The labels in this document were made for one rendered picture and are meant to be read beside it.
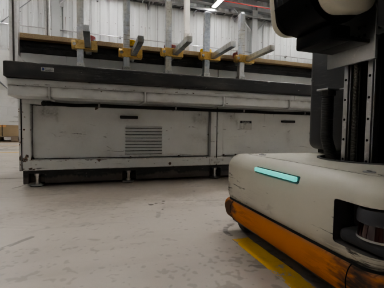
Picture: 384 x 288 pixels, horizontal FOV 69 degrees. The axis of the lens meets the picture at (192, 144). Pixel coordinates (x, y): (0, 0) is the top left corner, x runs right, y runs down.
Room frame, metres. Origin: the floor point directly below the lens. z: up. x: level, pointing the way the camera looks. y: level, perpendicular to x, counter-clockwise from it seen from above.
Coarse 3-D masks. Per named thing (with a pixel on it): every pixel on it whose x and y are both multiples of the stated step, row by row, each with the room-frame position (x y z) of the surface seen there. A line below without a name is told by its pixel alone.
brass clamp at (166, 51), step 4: (164, 48) 1.73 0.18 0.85; (168, 48) 1.73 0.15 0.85; (172, 48) 1.73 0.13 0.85; (160, 52) 1.75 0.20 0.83; (164, 52) 1.72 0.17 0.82; (168, 52) 1.73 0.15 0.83; (172, 52) 1.73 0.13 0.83; (164, 56) 1.74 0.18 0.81; (172, 56) 1.74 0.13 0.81; (176, 56) 1.74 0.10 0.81; (180, 56) 1.75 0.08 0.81
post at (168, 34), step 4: (168, 4) 1.73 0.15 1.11; (168, 8) 1.73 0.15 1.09; (168, 12) 1.73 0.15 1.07; (168, 16) 1.73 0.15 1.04; (168, 20) 1.73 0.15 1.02; (168, 24) 1.73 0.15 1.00; (168, 28) 1.73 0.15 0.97; (168, 32) 1.73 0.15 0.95; (168, 36) 1.73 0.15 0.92; (168, 40) 1.73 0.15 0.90; (168, 44) 1.73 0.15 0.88; (168, 56) 1.73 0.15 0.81; (168, 60) 1.73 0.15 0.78; (168, 64) 1.73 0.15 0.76; (168, 68) 1.73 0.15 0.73
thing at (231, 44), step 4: (228, 44) 1.59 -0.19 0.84; (232, 44) 1.56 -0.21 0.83; (220, 48) 1.69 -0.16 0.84; (224, 48) 1.63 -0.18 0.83; (228, 48) 1.59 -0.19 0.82; (232, 48) 1.59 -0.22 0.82; (216, 52) 1.74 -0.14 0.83; (220, 52) 1.69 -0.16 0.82; (224, 52) 1.67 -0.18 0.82; (212, 56) 1.80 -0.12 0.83; (216, 56) 1.76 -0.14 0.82
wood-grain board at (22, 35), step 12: (24, 36) 1.64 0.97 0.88; (36, 36) 1.66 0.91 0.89; (48, 36) 1.68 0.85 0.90; (108, 48) 1.82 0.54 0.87; (120, 48) 1.82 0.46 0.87; (144, 48) 1.86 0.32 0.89; (156, 48) 1.88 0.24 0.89; (228, 60) 2.09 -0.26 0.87; (264, 60) 2.15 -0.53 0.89; (276, 60) 2.18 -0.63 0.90
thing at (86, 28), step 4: (84, 28) 1.31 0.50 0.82; (88, 28) 1.32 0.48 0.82; (84, 32) 1.33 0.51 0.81; (88, 32) 1.33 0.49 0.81; (84, 36) 1.39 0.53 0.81; (88, 36) 1.39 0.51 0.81; (84, 40) 1.45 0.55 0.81; (88, 40) 1.45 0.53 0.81; (88, 44) 1.52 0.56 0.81; (88, 52) 1.68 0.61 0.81
